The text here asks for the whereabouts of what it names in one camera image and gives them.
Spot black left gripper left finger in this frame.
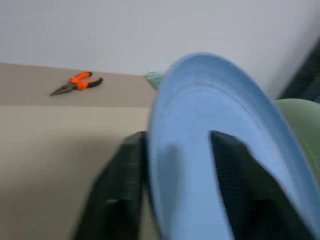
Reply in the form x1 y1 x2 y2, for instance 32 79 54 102
71 130 149 240

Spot blue plate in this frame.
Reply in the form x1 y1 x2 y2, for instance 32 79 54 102
147 51 320 240

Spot dark object at wall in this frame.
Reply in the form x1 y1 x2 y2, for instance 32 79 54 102
277 37 320 104

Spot green plate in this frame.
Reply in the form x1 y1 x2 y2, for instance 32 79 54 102
274 98 320 177

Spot teal mesh item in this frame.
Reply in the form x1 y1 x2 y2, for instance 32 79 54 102
144 66 173 91

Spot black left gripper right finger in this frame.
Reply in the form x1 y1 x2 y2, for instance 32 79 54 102
209 130 313 240

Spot orange handled needle-nose pliers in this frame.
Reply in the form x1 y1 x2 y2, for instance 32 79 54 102
49 71 104 97

